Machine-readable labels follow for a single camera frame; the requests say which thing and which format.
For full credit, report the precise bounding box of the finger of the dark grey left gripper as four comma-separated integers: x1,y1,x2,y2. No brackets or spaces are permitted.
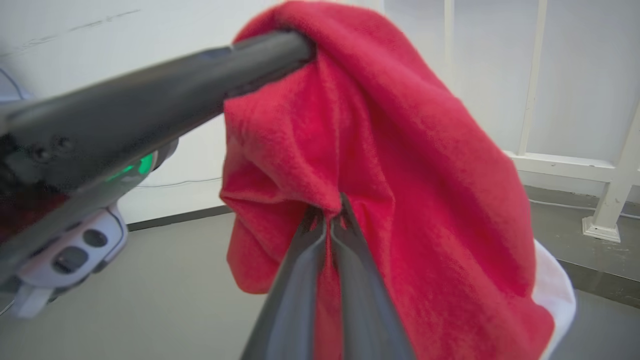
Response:
0,146,157,284
0,30,317,202

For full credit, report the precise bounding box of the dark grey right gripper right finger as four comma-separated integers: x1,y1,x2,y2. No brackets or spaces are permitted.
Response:
330,194,417,360

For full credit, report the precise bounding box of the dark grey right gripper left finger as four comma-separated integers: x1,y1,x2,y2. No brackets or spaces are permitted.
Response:
240,206,329,360

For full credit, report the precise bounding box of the red clothing with white trim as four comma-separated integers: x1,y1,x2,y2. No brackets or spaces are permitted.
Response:
219,0,577,360

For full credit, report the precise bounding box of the thin white floor cable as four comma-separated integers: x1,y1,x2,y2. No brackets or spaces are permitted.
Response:
134,176,224,189

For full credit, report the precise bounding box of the white metal railing frame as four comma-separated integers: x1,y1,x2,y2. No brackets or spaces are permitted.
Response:
444,0,640,244

